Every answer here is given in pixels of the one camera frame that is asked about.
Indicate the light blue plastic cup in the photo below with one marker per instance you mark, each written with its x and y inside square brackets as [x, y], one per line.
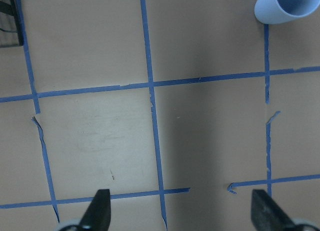
[273, 12]

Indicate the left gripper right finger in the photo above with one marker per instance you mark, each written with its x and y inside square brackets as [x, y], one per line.
[266, 215]

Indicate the black wire mug rack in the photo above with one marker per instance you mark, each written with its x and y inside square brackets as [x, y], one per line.
[11, 34]

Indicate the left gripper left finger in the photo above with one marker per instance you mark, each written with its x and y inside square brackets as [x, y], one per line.
[97, 217]

